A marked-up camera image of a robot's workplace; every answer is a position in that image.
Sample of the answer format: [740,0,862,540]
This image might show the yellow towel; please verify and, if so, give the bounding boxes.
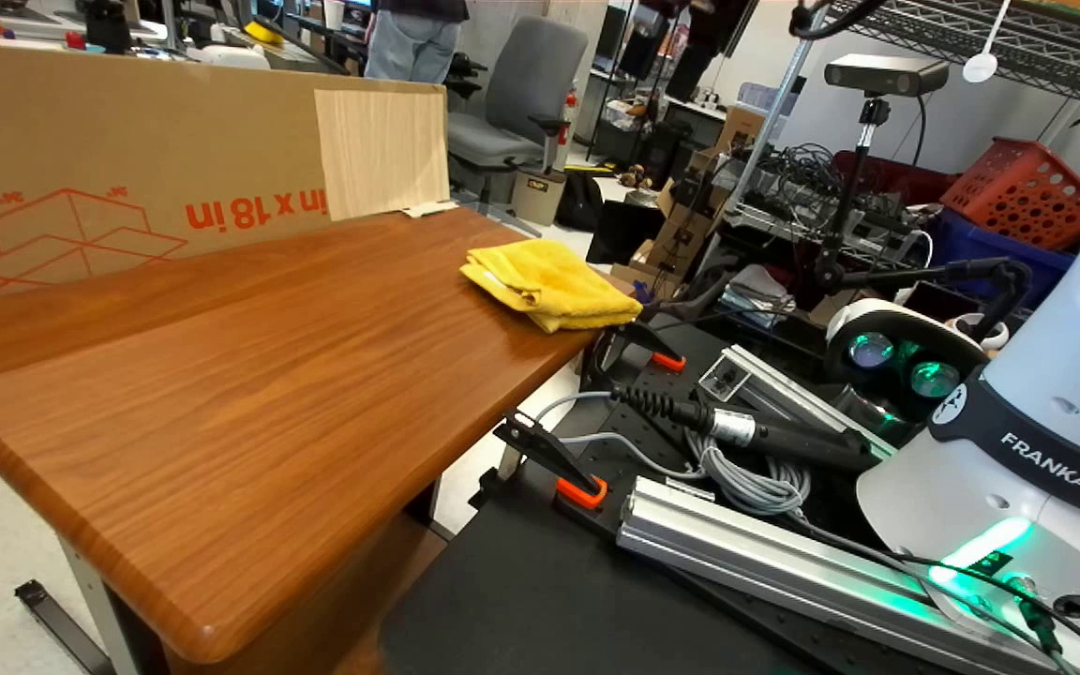
[457,236,643,336]

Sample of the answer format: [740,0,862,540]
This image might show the brown wooden desk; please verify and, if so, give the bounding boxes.
[0,201,598,675]

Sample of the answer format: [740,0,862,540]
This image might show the light wood base strip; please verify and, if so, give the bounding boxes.
[396,194,457,225]

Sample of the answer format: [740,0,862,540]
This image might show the brown cardboard boxes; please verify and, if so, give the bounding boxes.
[647,104,768,291]

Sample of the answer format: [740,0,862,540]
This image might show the light wood panel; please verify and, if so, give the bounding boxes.
[312,84,455,225]

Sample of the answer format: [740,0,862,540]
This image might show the grey swivel chair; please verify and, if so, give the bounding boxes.
[443,11,592,201]

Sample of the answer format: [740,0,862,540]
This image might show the white device with green lights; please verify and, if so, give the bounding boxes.
[822,295,993,410]

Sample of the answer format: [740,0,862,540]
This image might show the slanted metal pole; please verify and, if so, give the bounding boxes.
[721,0,843,223]

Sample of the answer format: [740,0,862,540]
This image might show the person in blue jeans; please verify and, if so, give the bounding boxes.
[361,0,471,91]

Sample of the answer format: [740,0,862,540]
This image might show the dark red bin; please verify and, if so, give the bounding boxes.
[830,145,960,211]

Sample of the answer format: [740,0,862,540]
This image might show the large cardboard box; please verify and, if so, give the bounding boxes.
[0,40,448,315]

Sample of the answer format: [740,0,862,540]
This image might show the blue plastic bin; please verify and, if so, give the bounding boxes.
[930,211,1076,311]

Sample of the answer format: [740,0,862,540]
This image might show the red plastic basket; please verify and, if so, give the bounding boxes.
[937,136,1080,256]

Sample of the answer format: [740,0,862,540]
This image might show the white round-headed rod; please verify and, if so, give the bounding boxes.
[960,0,1016,91]

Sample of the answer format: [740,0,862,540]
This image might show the black clamp orange handle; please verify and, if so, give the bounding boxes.
[582,318,693,390]
[491,410,616,518]

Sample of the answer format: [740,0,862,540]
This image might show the short aluminium rail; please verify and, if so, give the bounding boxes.
[693,340,901,460]

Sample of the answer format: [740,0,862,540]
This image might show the grey coiled cable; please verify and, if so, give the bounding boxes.
[682,429,817,520]

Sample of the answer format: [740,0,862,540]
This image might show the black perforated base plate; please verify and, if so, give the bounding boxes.
[375,311,1080,675]

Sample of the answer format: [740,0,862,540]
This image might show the thick black connector cable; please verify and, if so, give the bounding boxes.
[608,373,881,475]

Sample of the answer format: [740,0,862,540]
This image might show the long aluminium rail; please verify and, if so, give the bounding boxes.
[611,473,1060,675]

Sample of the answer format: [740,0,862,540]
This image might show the black camera tripod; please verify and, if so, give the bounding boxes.
[832,91,897,275]

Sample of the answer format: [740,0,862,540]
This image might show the black cable bundle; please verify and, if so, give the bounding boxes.
[815,251,1038,340]

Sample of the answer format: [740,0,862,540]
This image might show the black stereo camera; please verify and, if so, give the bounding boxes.
[822,48,951,103]

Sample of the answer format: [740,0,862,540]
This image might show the black wire shelf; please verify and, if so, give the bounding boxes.
[853,0,1080,116]

